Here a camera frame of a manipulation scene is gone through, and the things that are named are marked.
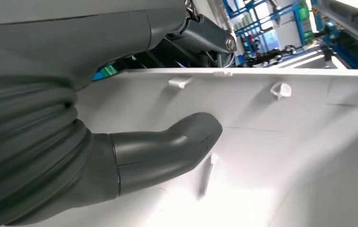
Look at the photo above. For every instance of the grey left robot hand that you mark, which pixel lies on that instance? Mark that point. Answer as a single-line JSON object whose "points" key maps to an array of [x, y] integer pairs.
{"points": [[56, 40]]}

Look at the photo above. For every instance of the blue metal shelf rack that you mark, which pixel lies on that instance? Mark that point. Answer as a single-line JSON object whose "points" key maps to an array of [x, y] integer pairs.
{"points": [[297, 25]]}

